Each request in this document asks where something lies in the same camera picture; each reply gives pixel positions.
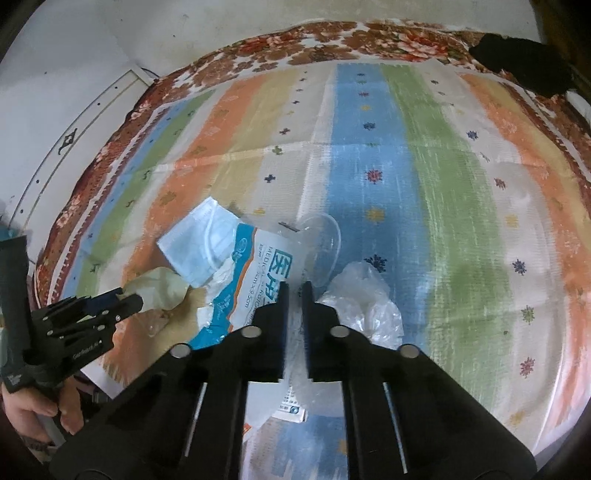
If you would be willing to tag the small clear plastic wrapper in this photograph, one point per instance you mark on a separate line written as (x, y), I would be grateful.
(154, 323)

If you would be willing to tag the person's left hand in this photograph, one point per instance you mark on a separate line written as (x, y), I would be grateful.
(27, 415)

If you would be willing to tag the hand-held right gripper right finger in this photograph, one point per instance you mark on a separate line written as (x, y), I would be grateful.
(314, 332)

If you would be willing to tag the blue face mask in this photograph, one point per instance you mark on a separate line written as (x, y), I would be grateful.
(198, 244)

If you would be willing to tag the white and blue plastic package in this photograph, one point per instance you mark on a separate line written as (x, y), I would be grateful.
(249, 277)

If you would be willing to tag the clear plastic cup lid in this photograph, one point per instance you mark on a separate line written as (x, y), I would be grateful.
(323, 235)

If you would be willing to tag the striped colourful woven mat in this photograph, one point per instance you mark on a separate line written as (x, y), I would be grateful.
(369, 138)

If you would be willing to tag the clear plastic bag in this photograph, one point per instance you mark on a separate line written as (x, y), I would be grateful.
(364, 300)

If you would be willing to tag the beige plastic bag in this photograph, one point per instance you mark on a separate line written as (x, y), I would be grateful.
(157, 288)

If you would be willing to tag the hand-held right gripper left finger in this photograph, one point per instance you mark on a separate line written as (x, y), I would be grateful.
(277, 332)

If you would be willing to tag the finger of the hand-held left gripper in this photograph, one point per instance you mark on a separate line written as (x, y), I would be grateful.
(129, 305)
(104, 299)

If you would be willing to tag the black cloth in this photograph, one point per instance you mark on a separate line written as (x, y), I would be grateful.
(521, 60)

